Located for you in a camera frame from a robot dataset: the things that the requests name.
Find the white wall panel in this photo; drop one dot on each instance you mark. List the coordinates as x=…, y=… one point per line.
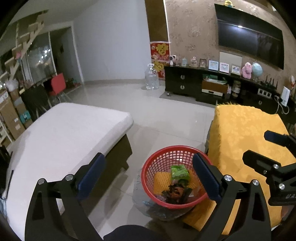
x=231, y=58

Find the white upright router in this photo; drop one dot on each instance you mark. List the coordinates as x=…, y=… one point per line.
x=286, y=95

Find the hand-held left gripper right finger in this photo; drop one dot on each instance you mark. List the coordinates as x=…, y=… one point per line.
x=207, y=178

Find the green snack packet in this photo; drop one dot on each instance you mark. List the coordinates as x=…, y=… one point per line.
x=179, y=172

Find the red wall poster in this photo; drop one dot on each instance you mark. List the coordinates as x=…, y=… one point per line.
x=159, y=49

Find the stack of cardboard boxes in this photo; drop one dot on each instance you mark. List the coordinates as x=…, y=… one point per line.
x=11, y=115

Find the white picture frame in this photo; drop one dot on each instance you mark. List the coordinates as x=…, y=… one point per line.
x=224, y=67
x=235, y=69

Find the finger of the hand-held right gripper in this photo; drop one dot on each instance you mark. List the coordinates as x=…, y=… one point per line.
x=259, y=161
x=277, y=138

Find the wooden staircase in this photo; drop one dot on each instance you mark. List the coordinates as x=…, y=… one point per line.
x=32, y=27

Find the white mattress bed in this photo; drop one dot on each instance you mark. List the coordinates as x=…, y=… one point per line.
x=69, y=129

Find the person's leg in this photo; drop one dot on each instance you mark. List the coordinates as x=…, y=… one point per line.
x=131, y=234

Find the red mesh plastic basket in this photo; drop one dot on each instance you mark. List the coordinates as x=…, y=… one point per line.
x=150, y=166

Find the brown and white box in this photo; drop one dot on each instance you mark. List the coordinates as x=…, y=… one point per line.
x=214, y=88

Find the white and red figurine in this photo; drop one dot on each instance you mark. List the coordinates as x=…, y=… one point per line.
x=293, y=82

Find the row of colourful toys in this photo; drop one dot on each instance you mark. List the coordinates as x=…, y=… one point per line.
x=72, y=83

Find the yellow tablecloth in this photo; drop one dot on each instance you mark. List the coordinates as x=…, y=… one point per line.
x=235, y=129

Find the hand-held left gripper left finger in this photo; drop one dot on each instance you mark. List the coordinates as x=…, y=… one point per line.
x=91, y=176

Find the red chair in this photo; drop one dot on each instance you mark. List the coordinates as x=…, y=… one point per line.
x=57, y=84

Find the light blue globe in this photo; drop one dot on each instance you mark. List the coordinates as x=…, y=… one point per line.
x=256, y=69

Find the white outlet panel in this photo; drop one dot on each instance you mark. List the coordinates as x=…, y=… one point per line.
x=264, y=92

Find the glass dome figurine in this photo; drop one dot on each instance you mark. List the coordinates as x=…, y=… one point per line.
x=193, y=61
x=184, y=61

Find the black antenna router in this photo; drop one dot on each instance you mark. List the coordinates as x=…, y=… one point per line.
x=270, y=84

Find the white security camera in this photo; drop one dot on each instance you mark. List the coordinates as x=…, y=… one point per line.
x=172, y=60

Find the black wall television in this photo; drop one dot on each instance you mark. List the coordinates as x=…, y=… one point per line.
x=242, y=34

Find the blue picture frame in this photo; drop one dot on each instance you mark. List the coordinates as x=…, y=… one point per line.
x=213, y=65

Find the small dark picture frame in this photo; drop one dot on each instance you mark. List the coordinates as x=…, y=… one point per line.
x=202, y=63

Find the green flat box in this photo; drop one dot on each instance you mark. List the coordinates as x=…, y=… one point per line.
x=215, y=80

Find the black television cabinet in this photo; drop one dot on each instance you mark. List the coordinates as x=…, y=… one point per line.
x=173, y=80

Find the black chair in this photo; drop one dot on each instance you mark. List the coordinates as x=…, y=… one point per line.
x=34, y=97

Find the yellow plush toy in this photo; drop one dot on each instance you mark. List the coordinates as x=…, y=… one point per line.
x=229, y=3

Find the pink plush toy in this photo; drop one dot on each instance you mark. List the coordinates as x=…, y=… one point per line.
x=246, y=69

